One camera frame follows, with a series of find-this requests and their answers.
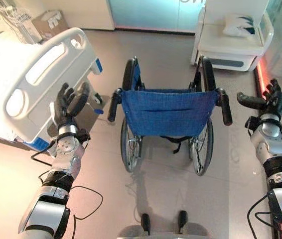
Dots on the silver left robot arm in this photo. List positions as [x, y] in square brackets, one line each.
[56, 179]

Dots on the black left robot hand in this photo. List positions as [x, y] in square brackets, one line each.
[65, 104]

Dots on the blue fabric wheelchair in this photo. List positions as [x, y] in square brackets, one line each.
[167, 114]

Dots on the white hospital bed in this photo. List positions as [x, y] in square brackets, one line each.
[26, 82]

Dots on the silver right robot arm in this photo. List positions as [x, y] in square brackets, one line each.
[276, 171]

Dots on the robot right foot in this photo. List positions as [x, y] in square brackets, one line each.
[183, 218]

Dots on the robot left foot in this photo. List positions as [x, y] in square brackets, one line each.
[145, 223]

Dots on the white bench sofa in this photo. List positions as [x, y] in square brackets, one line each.
[230, 42]

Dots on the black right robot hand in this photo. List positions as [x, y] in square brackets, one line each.
[271, 100]

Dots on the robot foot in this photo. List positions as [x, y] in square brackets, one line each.
[183, 218]
[145, 223]

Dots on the white pillow with blue print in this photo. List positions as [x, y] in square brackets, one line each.
[240, 26]

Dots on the brown cardboard box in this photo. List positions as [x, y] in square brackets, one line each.
[48, 25]

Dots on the teal glass partition panel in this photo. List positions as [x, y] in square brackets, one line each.
[156, 13]

